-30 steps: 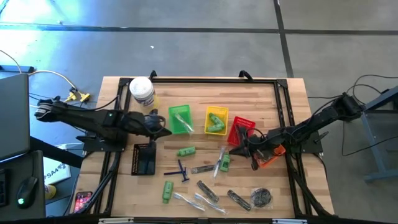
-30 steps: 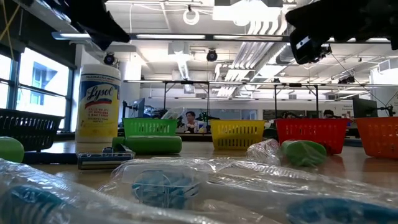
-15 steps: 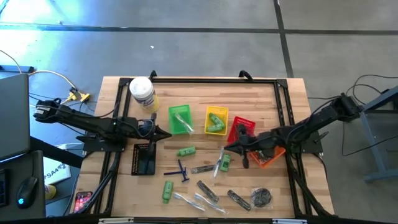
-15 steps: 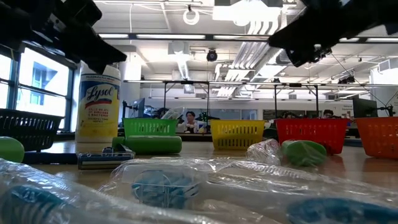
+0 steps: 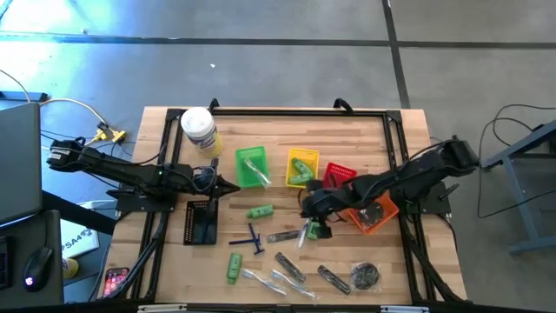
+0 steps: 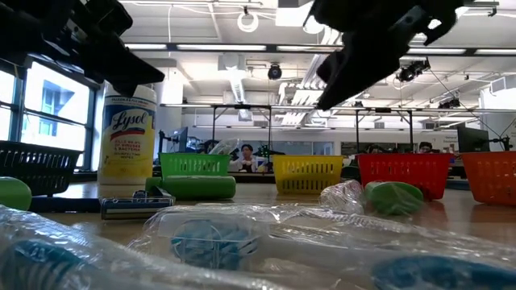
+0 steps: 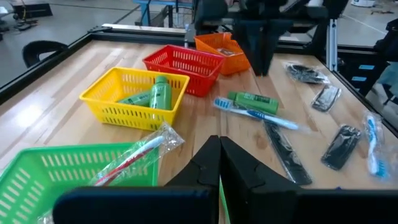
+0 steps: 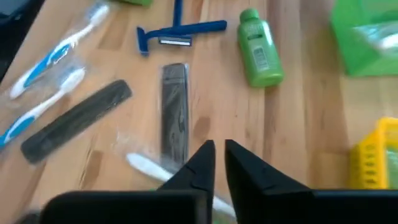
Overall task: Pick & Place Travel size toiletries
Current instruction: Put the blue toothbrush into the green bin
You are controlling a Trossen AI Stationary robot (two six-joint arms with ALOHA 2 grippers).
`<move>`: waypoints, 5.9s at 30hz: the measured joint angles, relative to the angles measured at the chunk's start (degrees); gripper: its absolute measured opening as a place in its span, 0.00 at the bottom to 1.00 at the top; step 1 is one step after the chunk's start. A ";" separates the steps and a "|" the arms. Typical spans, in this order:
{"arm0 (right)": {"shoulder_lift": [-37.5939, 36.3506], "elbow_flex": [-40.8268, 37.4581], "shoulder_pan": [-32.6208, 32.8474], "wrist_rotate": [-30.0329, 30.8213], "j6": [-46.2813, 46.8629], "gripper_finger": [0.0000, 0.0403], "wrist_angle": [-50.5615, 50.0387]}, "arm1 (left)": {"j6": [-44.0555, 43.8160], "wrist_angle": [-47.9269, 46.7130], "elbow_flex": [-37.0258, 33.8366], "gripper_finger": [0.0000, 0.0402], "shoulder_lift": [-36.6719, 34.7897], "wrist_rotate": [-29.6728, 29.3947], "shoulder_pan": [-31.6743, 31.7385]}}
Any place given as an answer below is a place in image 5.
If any green plastic basket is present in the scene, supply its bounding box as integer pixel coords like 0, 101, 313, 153
234, 145, 270, 190

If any black computer mouse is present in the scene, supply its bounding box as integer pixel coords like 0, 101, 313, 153
22, 246, 54, 293

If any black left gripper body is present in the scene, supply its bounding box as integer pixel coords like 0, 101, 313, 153
186, 158, 221, 210

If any red plastic basket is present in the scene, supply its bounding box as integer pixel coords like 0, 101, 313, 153
321, 162, 358, 190

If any grey metal stand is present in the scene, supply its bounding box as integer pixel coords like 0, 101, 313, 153
481, 119, 556, 256

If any black floor bar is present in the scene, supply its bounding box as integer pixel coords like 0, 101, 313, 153
0, 90, 49, 103

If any black floor cable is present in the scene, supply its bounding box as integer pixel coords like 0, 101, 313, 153
476, 103, 556, 220

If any silver bracket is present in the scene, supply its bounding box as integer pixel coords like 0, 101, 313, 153
137, 303, 188, 313
380, 305, 431, 313

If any black diagonal beam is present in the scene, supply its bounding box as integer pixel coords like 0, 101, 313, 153
41, 190, 116, 236

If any yellow round object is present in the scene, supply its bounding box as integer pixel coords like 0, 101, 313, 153
63, 256, 80, 280

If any black plastic basket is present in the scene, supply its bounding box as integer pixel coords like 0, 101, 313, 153
182, 199, 220, 247

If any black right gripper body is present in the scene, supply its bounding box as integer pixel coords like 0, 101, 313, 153
301, 180, 353, 223

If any blue white toothbrush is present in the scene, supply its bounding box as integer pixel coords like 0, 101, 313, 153
269, 268, 321, 302
241, 268, 288, 296
297, 218, 310, 250

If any yellow white wipes canister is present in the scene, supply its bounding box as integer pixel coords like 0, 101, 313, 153
180, 106, 224, 160

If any smartphone with red screen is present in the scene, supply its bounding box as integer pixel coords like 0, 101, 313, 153
103, 267, 130, 300

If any orange plastic basket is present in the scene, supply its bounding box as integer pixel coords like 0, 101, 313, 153
345, 190, 400, 236

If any yellow plastic basket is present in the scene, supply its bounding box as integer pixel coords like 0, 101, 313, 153
285, 147, 321, 190

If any black aluminium table frame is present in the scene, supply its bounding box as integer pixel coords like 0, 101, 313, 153
115, 97, 468, 305

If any white printed box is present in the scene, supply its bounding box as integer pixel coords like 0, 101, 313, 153
59, 218, 100, 260

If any dark side desk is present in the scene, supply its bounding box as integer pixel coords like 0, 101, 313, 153
0, 210, 66, 310

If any white cable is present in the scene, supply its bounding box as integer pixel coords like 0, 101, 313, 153
0, 69, 109, 153

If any grey laptop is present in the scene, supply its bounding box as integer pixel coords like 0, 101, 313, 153
0, 102, 43, 227

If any white power adapter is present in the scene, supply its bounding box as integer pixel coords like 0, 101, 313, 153
77, 199, 116, 212

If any black comb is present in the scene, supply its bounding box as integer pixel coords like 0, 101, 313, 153
316, 263, 352, 296
274, 250, 308, 284
266, 230, 301, 244

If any yellow cable connector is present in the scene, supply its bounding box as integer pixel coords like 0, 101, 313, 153
96, 123, 128, 144

